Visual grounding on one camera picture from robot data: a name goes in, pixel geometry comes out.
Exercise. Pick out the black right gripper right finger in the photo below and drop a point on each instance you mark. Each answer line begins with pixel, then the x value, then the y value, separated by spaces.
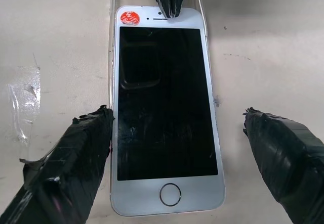
pixel 286 163

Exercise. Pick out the white smartphone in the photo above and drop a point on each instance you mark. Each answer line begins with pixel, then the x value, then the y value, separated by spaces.
pixel 164 107

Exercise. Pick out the clear tape patch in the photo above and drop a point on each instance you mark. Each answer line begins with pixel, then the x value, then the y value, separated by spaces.
pixel 25 100

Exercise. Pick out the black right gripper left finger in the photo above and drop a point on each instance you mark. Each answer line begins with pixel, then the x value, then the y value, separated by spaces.
pixel 63 171

